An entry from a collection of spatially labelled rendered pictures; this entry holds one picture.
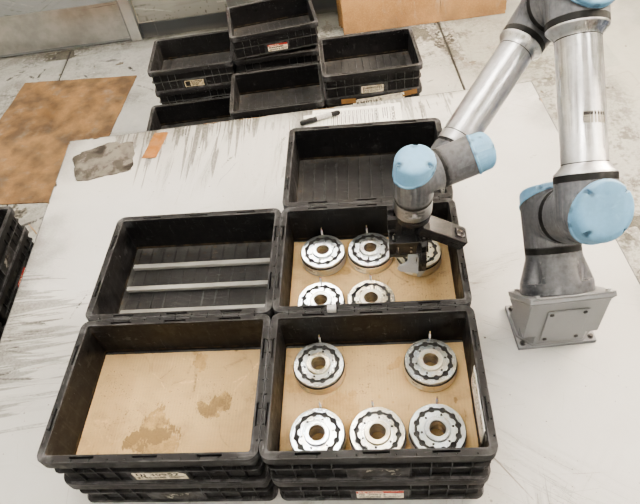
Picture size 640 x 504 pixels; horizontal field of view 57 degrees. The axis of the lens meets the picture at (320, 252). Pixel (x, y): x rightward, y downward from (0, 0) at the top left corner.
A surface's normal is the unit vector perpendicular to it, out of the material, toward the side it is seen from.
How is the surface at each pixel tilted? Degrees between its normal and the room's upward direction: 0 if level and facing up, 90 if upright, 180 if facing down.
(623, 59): 0
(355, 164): 0
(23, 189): 0
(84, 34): 90
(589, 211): 52
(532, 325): 90
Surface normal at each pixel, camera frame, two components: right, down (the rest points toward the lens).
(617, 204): 0.15, 0.15
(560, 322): 0.05, 0.75
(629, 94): -0.11, -0.65
